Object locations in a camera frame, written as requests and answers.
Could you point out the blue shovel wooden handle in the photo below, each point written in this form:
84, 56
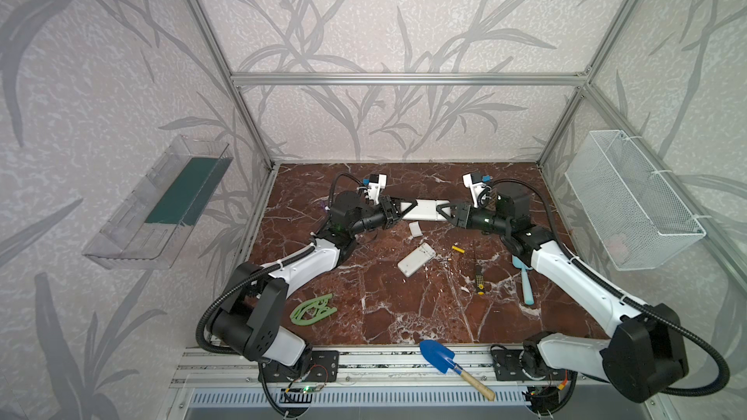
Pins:
442, 359

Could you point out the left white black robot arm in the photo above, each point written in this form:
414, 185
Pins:
246, 318

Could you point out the white battery cover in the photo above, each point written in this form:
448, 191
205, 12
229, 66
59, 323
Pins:
415, 229

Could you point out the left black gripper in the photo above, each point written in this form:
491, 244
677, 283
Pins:
387, 213

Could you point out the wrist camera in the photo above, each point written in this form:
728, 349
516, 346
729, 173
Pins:
374, 185
477, 184

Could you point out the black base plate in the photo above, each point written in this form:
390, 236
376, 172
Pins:
518, 364
316, 366

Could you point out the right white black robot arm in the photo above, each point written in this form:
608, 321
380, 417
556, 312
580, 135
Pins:
644, 354

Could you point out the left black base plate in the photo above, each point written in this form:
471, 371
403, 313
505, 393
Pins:
316, 366

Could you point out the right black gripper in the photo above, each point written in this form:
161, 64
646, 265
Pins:
462, 214

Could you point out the black yellow screwdriver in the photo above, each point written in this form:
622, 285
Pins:
480, 284

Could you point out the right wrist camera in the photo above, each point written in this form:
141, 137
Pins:
477, 184

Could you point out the green plastic hanger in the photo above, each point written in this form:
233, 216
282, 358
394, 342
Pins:
313, 311

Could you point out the clear plastic wall bin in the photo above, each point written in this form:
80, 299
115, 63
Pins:
153, 224

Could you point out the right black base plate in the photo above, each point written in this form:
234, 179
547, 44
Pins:
518, 364

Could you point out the aluminium front rail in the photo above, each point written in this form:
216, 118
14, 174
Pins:
360, 366

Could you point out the light blue spatula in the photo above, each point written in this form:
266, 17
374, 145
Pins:
528, 297

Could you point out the white remote control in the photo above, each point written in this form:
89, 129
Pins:
423, 254
426, 210

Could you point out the white wire basket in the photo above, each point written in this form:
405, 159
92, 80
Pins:
641, 222

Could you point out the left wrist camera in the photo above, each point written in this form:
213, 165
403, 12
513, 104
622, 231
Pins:
374, 185

